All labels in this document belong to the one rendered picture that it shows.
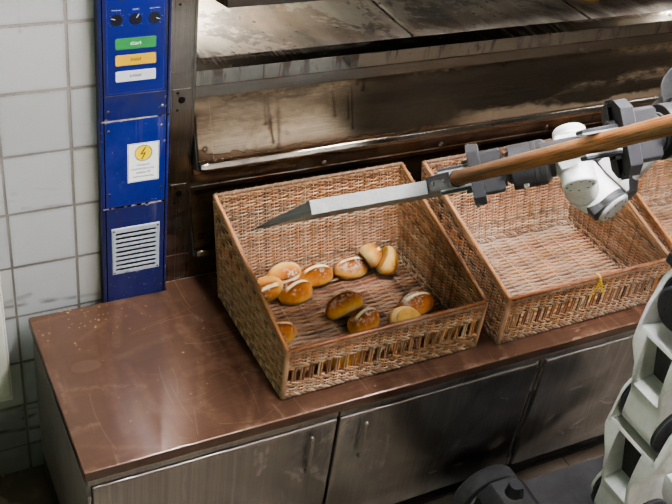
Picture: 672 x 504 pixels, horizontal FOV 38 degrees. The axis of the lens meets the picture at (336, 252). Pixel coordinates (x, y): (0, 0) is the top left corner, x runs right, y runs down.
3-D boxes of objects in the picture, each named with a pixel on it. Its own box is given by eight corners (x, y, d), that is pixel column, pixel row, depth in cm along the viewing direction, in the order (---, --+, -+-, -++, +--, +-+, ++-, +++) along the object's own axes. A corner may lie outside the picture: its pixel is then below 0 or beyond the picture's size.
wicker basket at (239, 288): (203, 278, 260) (208, 191, 243) (387, 239, 284) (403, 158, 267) (279, 404, 227) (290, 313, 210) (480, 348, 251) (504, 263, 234)
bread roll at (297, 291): (302, 285, 261) (304, 268, 257) (317, 299, 257) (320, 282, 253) (272, 297, 255) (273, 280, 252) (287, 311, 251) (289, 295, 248)
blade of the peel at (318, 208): (545, 173, 210) (542, 160, 210) (312, 214, 187) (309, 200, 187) (457, 193, 243) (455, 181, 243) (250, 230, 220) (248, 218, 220)
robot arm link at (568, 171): (528, 151, 195) (586, 139, 193) (537, 201, 192) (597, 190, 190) (525, 128, 185) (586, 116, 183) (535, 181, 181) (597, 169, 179)
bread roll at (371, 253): (355, 251, 271) (371, 239, 271) (370, 270, 271) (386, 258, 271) (357, 248, 261) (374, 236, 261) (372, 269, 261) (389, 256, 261)
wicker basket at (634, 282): (401, 239, 285) (418, 158, 268) (555, 207, 309) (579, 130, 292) (495, 348, 252) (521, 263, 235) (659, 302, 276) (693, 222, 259)
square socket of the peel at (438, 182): (466, 185, 191) (463, 168, 191) (450, 188, 190) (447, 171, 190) (442, 190, 200) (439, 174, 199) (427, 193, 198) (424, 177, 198)
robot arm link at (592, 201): (548, 168, 200) (557, 198, 217) (582, 204, 196) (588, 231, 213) (589, 134, 199) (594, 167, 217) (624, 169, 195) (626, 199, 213)
